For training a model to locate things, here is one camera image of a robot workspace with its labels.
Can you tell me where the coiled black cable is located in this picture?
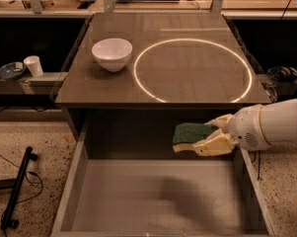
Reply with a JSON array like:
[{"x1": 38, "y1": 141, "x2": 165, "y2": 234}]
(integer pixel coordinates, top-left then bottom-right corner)
[{"x1": 266, "y1": 65, "x2": 297, "y2": 83}]

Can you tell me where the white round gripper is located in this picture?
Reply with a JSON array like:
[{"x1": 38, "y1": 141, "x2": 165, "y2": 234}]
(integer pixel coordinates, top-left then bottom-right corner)
[{"x1": 192, "y1": 105, "x2": 271, "y2": 156}]

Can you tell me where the white paper cup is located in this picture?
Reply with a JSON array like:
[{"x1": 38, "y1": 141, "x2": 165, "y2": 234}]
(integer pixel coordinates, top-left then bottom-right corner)
[{"x1": 24, "y1": 55, "x2": 43, "y2": 77}]

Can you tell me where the low shelf on left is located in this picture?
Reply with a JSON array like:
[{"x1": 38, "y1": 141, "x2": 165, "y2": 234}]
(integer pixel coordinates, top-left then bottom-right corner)
[{"x1": 0, "y1": 72, "x2": 67, "y2": 95}]

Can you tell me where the black cable on floor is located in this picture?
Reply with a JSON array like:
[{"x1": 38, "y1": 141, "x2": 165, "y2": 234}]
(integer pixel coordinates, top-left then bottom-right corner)
[{"x1": 0, "y1": 144, "x2": 44, "y2": 237}]

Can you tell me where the white bowl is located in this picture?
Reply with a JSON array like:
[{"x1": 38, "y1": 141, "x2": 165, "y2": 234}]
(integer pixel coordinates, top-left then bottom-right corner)
[{"x1": 92, "y1": 38, "x2": 132, "y2": 72}]

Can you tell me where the green and yellow sponge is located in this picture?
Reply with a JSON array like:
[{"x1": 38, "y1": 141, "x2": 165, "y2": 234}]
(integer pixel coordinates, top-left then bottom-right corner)
[{"x1": 173, "y1": 122, "x2": 218, "y2": 153}]

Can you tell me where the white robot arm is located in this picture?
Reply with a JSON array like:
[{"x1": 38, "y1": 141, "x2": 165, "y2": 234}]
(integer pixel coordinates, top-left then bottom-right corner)
[{"x1": 192, "y1": 99, "x2": 297, "y2": 156}]

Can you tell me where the grey cabinet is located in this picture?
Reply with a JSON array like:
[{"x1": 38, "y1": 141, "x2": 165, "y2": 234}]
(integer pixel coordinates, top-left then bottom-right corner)
[{"x1": 56, "y1": 12, "x2": 270, "y2": 132}]

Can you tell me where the black bar on floor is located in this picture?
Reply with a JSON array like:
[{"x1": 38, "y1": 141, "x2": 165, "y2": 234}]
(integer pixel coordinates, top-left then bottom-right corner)
[{"x1": 0, "y1": 146, "x2": 37, "y2": 231}]

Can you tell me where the open grey top drawer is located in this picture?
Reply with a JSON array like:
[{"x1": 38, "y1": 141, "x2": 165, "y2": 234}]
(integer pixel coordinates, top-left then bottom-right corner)
[{"x1": 51, "y1": 110, "x2": 275, "y2": 237}]

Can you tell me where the dark plate with items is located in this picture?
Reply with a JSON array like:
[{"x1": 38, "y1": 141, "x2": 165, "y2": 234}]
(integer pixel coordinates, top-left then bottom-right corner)
[{"x1": 0, "y1": 62, "x2": 26, "y2": 80}]

